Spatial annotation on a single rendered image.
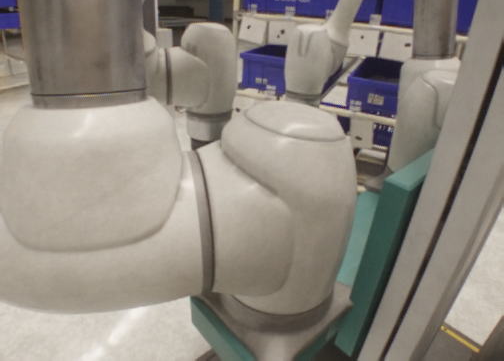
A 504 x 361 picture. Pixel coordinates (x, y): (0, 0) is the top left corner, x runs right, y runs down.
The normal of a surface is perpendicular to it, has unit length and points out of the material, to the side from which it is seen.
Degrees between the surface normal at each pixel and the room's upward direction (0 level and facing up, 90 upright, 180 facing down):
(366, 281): 90
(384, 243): 90
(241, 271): 92
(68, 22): 80
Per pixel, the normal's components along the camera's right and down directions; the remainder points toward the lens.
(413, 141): -0.79, 0.20
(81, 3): 0.45, 0.26
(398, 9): -0.44, 0.44
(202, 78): 0.21, 0.44
